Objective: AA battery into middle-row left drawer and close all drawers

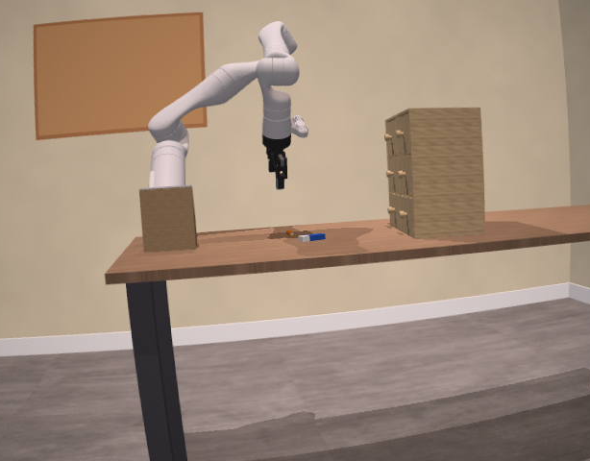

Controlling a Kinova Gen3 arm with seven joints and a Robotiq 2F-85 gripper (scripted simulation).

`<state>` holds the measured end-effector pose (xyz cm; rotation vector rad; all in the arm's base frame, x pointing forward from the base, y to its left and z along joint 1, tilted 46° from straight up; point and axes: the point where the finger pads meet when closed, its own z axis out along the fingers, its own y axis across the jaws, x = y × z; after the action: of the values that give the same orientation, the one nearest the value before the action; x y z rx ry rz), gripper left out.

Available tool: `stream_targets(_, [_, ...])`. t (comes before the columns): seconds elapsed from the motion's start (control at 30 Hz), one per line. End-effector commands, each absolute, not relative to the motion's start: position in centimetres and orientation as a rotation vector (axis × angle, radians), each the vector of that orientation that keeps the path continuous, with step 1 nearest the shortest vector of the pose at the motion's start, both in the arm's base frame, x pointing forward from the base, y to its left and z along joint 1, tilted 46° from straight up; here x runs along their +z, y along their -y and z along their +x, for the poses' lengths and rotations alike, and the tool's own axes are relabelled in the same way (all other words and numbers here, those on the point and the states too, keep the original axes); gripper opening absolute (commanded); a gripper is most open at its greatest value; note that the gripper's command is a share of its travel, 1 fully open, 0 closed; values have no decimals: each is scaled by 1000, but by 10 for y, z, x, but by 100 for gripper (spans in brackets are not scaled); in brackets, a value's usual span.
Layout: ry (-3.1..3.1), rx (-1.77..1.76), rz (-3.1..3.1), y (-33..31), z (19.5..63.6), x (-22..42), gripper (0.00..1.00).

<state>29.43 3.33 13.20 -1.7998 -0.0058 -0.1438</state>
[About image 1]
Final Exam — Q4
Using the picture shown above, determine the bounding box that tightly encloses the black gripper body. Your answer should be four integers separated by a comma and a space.
262, 135, 291, 164

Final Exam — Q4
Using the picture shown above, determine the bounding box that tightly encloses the blue and white eraser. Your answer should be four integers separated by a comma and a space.
298, 233, 326, 242

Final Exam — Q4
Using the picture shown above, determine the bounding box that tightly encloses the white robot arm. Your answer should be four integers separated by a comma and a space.
148, 21, 308, 187

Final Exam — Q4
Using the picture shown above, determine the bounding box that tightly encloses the small wooden chest of drawers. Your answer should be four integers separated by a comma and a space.
385, 108, 485, 239

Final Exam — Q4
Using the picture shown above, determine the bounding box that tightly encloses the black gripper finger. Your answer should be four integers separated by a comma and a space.
266, 148, 275, 173
270, 152, 287, 190

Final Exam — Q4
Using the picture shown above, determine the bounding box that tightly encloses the brown wooden drawer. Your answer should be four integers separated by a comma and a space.
395, 114, 410, 153
387, 193, 401, 229
386, 158, 400, 191
399, 195, 414, 236
398, 156, 412, 193
384, 119, 398, 154

